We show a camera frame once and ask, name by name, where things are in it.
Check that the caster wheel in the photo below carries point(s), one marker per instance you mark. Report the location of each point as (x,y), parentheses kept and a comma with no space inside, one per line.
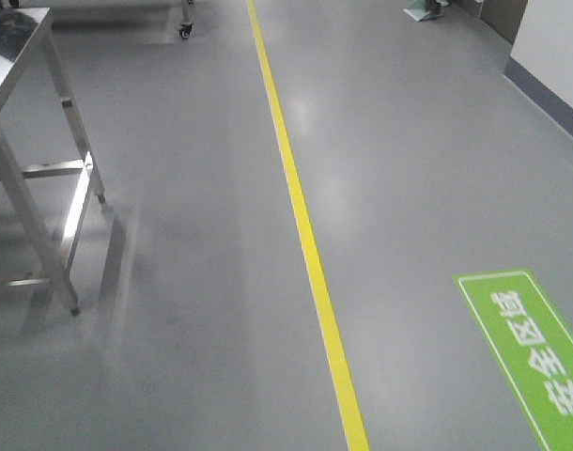
(185,30)

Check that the green floor sign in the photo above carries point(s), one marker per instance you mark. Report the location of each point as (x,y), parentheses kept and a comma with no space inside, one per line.
(533,345)

